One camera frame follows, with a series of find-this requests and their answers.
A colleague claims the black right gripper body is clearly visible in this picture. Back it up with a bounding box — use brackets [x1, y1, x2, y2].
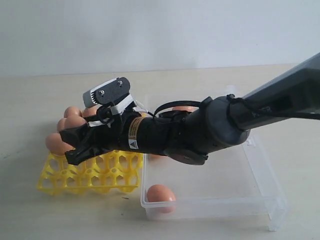
[83, 109, 210, 166]

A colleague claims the brown egg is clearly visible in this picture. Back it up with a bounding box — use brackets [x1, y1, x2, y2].
[146, 184, 176, 214]
[82, 107, 97, 118]
[56, 118, 67, 132]
[64, 115, 87, 129]
[148, 154, 162, 159]
[63, 106, 83, 118]
[172, 106, 198, 113]
[45, 132, 74, 156]

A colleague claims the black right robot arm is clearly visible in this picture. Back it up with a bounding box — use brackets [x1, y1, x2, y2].
[60, 54, 320, 166]

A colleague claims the yellow plastic egg tray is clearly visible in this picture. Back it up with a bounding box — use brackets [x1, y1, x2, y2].
[36, 150, 144, 195]

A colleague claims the clear plastic container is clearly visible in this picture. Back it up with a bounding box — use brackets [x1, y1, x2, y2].
[140, 131, 288, 232]

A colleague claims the black cable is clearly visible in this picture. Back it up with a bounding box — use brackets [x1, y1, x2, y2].
[96, 100, 203, 126]

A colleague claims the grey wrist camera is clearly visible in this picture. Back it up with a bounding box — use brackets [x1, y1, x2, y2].
[82, 77, 131, 108]

